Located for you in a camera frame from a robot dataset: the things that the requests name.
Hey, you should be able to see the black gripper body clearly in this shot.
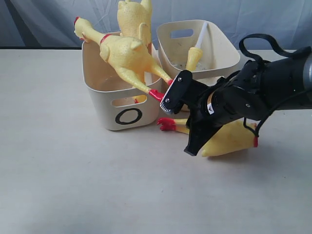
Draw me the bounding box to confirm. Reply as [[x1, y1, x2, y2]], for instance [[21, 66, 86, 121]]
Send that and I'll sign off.
[[184, 102, 234, 156]]

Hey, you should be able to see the headless rubber chicken body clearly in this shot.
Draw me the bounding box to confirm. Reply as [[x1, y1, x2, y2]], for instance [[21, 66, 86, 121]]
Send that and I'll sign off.
[[157, 117, 258, 157]]

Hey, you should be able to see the rubber chicken head with tube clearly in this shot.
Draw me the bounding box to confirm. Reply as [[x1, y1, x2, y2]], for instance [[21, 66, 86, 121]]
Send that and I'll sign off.
[[185, 21, 208, 71]]

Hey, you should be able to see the whole rubber chicken face down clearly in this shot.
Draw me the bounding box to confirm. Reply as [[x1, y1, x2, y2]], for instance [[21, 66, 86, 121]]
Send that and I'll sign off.
[[74, 17, 173, 101]]

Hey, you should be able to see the whole rubber chicken beak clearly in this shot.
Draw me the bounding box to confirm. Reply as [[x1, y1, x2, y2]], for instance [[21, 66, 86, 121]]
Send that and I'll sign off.
[[117, 0, 152, 103]]

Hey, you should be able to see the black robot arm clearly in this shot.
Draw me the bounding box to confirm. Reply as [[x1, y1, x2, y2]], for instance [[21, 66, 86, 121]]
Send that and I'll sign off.
[[180, 46, 312, 156]]

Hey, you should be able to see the cream bin marked X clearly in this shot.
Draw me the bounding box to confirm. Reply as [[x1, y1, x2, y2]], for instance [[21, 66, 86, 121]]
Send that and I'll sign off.
[[156, 19, 240, 82]]

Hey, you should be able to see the cream bin marked O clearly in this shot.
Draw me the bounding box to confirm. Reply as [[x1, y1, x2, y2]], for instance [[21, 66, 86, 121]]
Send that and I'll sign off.
[[82, 42, 159, 131]]

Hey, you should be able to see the grey backdrop curtain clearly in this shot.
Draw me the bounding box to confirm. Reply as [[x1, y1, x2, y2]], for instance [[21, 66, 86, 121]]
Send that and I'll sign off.
[[0, 0, 312, 49]]

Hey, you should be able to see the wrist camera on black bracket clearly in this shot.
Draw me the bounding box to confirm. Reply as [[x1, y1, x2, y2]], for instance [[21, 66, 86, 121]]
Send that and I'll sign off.
[[160, 70, 213, 115]]

